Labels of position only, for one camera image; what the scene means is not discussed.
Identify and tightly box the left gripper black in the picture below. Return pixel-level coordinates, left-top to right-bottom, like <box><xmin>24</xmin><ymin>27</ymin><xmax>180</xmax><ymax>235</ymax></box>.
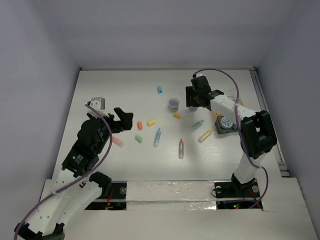
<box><xmin>89</xmin><ymin>107</ymin><xmax>133</xmax><ymax>153</ymax></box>

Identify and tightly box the clear jar purple lid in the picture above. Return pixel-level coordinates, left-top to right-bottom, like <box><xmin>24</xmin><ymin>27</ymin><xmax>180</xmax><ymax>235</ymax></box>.
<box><xmin>168</xmin><ymin>98</ymin><xmax>180</xmax><ymax>113</ymax></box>

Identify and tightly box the blue marker cap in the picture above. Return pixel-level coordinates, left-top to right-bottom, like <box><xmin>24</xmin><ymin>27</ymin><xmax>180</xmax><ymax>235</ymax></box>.
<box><xmin>157</xmin><ymin>85</ymin><xmax>163</xmax><ymax>94</ymax></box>

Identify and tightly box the blue highlighter marker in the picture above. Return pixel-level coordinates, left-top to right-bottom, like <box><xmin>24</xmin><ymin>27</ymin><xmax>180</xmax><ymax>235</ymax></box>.
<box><xmin>153</xmin><ymin>128</ymin><xmax>162</xmax><ymax>148</ymax></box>

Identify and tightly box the blue patterned tape roll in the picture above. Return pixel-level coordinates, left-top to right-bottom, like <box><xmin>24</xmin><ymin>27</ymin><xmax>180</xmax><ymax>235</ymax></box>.
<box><xmin>220</xmin><ymin>116</ymin><xmax>237</xmax><ymax>130</ymax></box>

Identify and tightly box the red-orange highlighter marker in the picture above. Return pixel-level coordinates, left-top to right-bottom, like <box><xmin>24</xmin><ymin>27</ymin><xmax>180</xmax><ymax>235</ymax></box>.
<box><xmin>178</xmin><ymin>139</ymin><xmax>184</xmax><ymax>160</ymax></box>

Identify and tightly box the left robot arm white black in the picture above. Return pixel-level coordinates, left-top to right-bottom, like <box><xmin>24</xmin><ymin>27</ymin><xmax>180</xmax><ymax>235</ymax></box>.
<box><xmin>14</xmin><ymin>103</ymin><xmax>134</xmax><ymax>240</ymax></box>

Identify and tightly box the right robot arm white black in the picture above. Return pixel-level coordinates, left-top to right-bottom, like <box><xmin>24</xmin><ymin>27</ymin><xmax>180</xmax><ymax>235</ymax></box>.
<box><xmin>185</xmin><ymin>74</ymin><xmax>277</xmax><ymax>196</ymax></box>

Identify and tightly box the green marker cap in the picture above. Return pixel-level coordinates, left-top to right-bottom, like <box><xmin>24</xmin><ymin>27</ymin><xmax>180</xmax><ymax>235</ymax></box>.
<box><xmin>134</xmin><ymin>134</ymin><xmax>143</xmax><ymax>144</ymax></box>

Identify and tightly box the yellow marker cap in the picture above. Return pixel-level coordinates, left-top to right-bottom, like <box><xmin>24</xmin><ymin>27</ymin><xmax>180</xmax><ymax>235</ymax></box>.
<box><xmin>147</xmin><ymin>119</ymin><xmax>156</xmax><ymax>127</ymax></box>

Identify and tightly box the pink highlighter marker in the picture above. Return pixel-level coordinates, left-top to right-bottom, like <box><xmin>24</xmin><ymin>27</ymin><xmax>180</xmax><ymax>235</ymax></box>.
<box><xmin>112</xmin><ymin>136</ymin><xmax>125</xmax><ymax>148</ymax></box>

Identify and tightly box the green highlighter marker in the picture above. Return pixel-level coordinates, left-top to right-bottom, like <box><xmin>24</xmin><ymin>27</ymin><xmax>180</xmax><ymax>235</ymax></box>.
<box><xmin>190</xmin><ymin>120</ymin><xmax>204</xmax><ymax>133</ymax></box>

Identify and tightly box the yellow highlighter marker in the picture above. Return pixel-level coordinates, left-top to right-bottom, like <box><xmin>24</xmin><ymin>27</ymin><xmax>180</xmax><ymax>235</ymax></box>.
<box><xmin>197</xmin><ymin>129</ymin><xmax>213</xmax><ymax>143</ymax></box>

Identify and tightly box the three-compartment desk organizer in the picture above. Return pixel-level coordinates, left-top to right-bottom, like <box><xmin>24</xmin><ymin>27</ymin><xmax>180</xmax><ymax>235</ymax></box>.
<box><xmin>210</xmin><ymin>94</ymin><xmax>244</xmax><ymax>135</ymax></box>

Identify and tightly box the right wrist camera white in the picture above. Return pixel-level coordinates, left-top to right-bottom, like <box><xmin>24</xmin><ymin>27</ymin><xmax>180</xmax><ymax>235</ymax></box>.
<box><xmin>192</xmin><ymin>73</ymin><xmax>206</xmax><ymax>78</ymax></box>

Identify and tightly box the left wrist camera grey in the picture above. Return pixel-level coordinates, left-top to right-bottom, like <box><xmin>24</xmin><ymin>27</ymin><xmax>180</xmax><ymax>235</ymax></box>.
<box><xmin>89</xmin><ymin>97</ymin><xmax>106</xmax><ymax>111</ymax></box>

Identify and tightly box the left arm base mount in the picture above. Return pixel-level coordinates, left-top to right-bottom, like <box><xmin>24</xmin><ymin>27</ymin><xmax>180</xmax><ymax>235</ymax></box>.
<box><xmin>92</xmin><ymin>181</ymin><xmax>127</xmax><ymax>211</ymax></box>

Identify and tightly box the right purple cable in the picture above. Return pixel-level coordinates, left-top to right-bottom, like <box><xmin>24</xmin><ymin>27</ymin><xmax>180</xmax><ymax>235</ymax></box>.
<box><xmin>192</xmin><ymin>69</ymin><xmax>270</xmax><ymax>210</ymax></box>

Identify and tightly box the purple cable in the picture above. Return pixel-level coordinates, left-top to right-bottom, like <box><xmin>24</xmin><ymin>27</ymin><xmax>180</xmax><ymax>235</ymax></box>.
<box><xmin>192</xmin><ymin>69</ymin><xmax>270</xmax><ymax>210</ymax></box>
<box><xmin>13</xmin><ymin>104</ymin><xmax>113</xmax><ymax>240</ymax></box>

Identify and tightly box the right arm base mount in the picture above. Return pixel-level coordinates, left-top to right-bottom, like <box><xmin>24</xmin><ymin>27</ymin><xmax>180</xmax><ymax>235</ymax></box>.
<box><xmin>211</xmin><ymin>180</ymin><xmax>263</xmax><ymax>210</ymax></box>

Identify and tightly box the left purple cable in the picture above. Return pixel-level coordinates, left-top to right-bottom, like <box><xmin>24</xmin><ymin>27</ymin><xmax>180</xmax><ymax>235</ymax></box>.
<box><xmin>13</xmin><ymin>104</ymin><xmax>113</xmax><ymax>240</ymax></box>

